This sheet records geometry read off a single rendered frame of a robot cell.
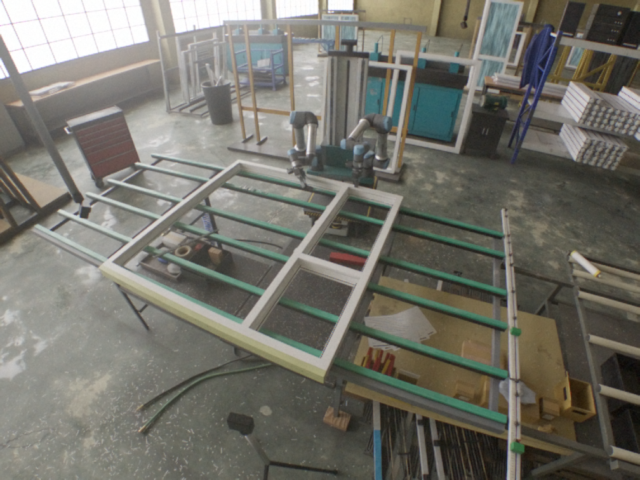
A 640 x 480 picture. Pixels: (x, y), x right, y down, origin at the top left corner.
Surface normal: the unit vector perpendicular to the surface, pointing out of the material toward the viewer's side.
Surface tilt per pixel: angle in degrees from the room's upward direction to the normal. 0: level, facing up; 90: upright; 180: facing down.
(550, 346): 0
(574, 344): 0
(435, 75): 90
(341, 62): 90
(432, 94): 90
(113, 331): 0
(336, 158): 90
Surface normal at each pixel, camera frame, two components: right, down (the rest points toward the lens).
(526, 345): 0.00, -0.75
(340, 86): -0.25, 0.64
